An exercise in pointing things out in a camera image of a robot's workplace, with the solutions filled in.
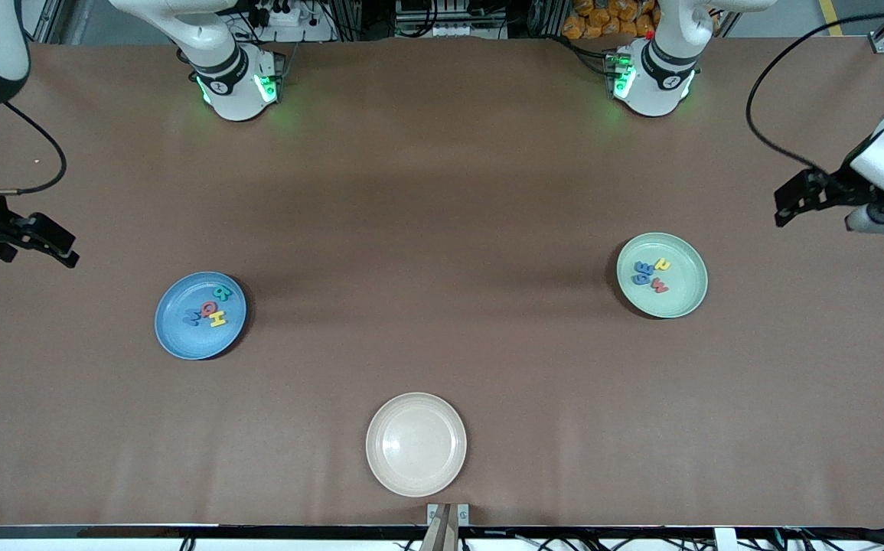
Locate blue plate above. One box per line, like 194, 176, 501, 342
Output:
154, 271, 248, 361

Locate green plate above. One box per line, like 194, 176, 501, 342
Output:
615, 232, 709, 319

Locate beige plate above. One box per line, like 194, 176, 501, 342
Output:
365, 392, 468, 498

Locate orange bags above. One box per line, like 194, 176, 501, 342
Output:
562, 0, 661, 41

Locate white power strip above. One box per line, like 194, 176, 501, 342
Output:
243, 0, 335, 44

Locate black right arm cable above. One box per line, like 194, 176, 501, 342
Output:
0, 101, 68, 197

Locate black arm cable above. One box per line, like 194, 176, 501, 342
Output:
745, 11, 884, 175
0, 101, 68, 197

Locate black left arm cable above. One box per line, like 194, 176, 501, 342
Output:
745, 11, 884, 175

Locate metal table edge bracket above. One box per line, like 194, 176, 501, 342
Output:
427, 503, 470, 526

